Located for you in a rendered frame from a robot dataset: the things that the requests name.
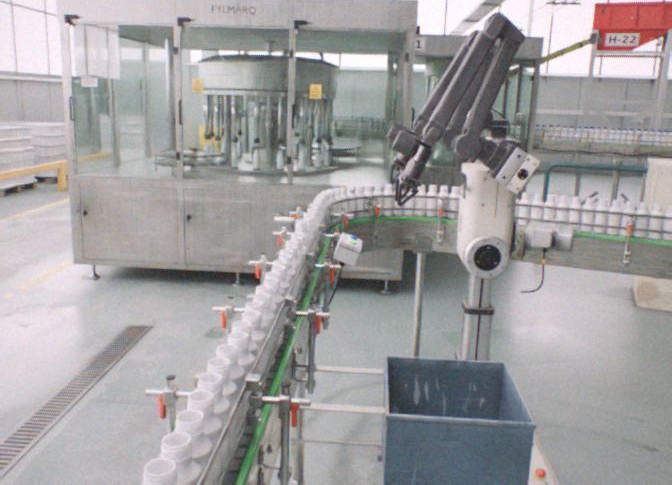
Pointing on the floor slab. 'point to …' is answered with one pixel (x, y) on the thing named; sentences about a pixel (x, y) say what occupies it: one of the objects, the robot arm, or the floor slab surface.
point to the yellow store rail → (41, 171)
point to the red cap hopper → (616, 24)
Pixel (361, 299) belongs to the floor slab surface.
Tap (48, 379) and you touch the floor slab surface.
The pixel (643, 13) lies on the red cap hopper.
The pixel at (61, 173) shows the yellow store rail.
